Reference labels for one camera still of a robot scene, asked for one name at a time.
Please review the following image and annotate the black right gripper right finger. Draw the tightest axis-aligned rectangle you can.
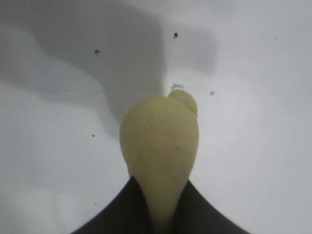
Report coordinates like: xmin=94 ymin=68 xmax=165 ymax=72
xmin=171 ymin=179 xmax=252 ymax=234

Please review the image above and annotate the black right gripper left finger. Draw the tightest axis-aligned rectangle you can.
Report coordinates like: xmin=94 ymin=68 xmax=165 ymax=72
xmin=72 ymin=175 xmax=153 ymax=234

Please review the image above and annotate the pale yellow egg yolk pastry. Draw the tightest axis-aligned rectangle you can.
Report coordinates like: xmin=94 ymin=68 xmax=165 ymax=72
xmin=119 ymin=89 xmax=200 ymax=234

